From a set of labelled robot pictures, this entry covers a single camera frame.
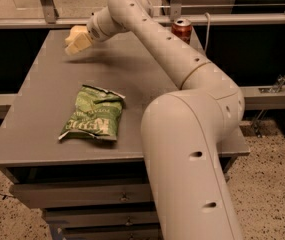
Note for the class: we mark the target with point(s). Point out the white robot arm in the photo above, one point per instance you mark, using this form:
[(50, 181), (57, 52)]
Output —
[(180, 130)]

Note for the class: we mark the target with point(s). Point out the yellow sponge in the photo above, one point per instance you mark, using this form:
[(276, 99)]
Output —
[(74, 31)]

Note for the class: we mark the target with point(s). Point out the top grey drawer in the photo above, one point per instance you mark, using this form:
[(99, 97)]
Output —
[(115, 191)]

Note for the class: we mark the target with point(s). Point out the red Coca-Cola can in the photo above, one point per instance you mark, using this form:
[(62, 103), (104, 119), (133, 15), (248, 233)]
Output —
[(182, 28)]

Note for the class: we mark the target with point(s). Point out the bottom grey drawer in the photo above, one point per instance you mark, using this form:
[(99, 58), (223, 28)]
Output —
[(134, 232)]

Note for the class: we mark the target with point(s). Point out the middle grey drawer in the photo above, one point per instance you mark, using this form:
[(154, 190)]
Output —
[(109, 216)]

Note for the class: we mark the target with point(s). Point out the grey drawer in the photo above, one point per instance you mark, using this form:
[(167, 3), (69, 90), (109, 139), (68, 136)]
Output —
[(115, 191), (134, 232), (109, 216)]

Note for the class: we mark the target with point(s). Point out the grey drawer cabinet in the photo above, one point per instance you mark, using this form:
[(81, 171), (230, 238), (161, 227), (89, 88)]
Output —
[(112, 147)]

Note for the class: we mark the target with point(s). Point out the green jalapeno chip bag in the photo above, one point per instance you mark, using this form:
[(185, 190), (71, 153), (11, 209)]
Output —
[(97, 115)]

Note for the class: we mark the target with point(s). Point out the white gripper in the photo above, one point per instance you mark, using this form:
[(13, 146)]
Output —
[(94, 29)]

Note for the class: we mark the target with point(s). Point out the grey metal railing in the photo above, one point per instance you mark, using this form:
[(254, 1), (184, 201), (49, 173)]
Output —
[(130, 16)]

